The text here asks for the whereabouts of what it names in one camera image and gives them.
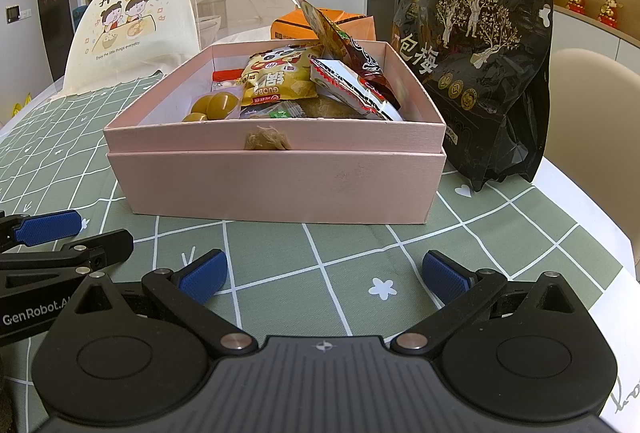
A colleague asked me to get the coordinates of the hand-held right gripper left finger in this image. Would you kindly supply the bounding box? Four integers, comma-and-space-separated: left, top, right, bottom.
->
75, 249, 258, 357

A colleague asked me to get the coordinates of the dark door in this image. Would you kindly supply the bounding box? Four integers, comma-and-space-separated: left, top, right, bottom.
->
35, 0, 69, 66

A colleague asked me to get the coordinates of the green checked tablecloth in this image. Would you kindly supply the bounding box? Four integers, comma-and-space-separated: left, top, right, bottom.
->
0, 70, 632, 433

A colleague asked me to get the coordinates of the brown frayed ribbon knot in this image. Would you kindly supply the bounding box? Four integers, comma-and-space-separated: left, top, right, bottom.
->
244, 125, 292, 152

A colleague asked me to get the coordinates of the small red white packet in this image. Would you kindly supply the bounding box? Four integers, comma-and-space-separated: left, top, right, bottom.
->
212, 70, 248, 90

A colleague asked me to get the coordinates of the orange box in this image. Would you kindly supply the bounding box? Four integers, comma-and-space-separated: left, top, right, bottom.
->
270, 7, 377, 42

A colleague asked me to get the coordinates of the black plum snack bag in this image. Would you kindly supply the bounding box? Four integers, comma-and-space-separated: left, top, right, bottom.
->
390, 0, 556, 192

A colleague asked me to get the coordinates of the brown cake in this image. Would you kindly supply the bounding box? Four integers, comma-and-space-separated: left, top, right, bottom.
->
304, 95, 362, 118

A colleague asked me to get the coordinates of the brown yellow snack packet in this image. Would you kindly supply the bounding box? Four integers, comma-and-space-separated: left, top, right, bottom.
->
292, 0, 401, 111

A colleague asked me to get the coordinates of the white paper sheet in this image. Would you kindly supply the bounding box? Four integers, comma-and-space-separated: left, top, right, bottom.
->
596, 267, 640, 420

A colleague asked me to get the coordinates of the beige chair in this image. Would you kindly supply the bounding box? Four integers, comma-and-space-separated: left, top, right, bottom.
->
544, 48, 640, 174

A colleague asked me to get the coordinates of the olive round snack pack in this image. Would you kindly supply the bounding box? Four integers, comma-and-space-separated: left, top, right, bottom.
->
182, 92, 238, 122

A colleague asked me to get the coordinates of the pink cardboard box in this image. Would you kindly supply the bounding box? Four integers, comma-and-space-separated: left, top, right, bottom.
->
102, 40, 447, 225

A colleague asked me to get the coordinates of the cream printed food cover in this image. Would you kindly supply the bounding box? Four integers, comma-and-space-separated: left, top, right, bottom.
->
62, 0, 296, 96

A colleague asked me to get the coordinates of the shiny striped snack packet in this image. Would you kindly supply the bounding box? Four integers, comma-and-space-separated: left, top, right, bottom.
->
310, 58, 403, 121

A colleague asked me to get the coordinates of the green wrapped candy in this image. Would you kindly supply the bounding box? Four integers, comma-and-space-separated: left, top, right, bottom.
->
240, 103, 306, 120

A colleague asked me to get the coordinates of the teal chair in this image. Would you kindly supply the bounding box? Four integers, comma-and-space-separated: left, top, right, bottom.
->
72, 5, 94, 34

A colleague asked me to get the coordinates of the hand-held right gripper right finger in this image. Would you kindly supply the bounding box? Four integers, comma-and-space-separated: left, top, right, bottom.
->
390, 250, 576, 357

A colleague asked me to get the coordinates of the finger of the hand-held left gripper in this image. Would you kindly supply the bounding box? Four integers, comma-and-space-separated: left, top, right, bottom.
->
0, 209, 86, 255
0, 229, 135, 300

